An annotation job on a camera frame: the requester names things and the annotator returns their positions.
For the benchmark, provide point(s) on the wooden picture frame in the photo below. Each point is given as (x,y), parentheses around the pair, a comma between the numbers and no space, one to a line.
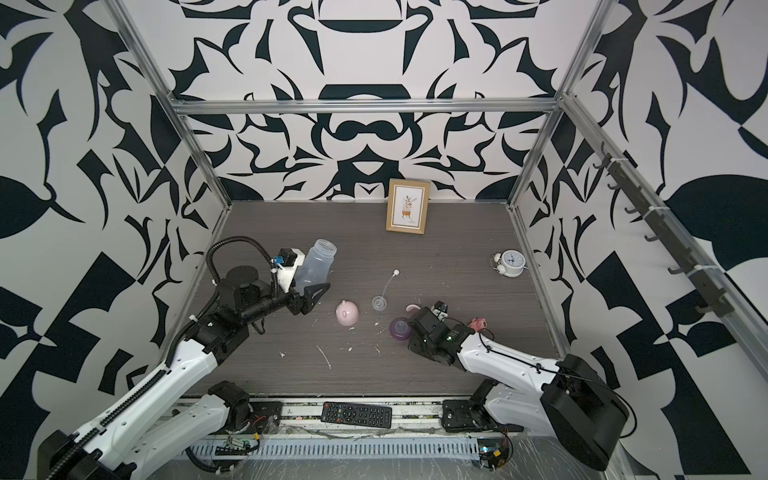
(407,205)

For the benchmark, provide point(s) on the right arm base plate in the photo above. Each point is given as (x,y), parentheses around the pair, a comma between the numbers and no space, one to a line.
(460,416)

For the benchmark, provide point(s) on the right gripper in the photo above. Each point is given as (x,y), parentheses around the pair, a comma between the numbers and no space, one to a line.
(411,342)

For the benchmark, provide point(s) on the clear baby bottle body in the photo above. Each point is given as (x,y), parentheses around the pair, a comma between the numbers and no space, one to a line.
(316,266)

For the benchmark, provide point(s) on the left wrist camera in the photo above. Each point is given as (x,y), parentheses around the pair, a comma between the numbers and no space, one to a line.
(285,266)

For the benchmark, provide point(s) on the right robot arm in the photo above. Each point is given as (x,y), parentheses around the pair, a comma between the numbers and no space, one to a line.
(565,399)

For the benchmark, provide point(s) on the black remote control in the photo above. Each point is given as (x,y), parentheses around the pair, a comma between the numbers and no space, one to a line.
(357,414)

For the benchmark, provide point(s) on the wall hook rack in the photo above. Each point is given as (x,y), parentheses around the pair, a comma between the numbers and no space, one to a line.
(709,280)

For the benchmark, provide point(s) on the small pink toy piece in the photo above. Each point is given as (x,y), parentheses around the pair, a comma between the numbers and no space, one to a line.
(478,324)

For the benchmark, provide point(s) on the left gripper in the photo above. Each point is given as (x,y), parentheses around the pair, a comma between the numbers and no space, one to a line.
(307,302)

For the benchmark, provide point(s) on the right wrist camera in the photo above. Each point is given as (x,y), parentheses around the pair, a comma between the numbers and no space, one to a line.
(440,310)

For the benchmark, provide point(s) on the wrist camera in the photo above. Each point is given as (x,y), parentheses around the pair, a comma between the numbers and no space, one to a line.
(285,266)
(440,310)

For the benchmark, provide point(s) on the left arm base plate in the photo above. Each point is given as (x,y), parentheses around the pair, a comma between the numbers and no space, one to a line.
(263,417)

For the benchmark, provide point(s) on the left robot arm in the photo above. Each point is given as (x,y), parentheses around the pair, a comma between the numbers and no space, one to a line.
(129,440)

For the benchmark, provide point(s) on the white slotted cable duct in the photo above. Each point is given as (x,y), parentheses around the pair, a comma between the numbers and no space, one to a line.
(455,448)

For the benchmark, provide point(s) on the green circuit board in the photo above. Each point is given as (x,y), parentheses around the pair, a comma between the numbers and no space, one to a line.
(493,453)

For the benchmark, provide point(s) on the pink bottle cap dome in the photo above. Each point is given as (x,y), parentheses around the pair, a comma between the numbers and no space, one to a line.
(347,313)

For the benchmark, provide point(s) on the white alarm clock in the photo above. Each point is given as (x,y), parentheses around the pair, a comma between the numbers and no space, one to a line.
(509,263)

